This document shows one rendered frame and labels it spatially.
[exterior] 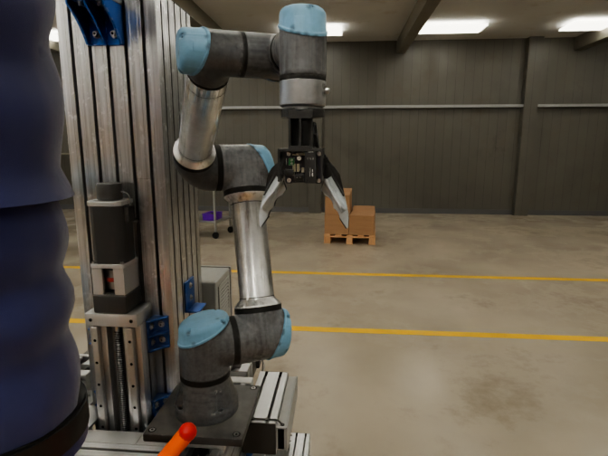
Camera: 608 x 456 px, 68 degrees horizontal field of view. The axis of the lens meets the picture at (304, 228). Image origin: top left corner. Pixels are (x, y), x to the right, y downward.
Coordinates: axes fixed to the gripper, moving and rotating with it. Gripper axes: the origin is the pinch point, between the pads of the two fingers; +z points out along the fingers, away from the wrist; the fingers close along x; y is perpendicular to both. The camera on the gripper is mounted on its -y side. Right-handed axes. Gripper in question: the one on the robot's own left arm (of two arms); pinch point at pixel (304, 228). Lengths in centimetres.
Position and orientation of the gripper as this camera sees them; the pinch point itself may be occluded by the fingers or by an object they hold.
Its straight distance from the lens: 78.7
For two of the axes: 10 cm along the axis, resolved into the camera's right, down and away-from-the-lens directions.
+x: 10.0, 0.2, -0.8
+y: -0.9, 1.8, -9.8
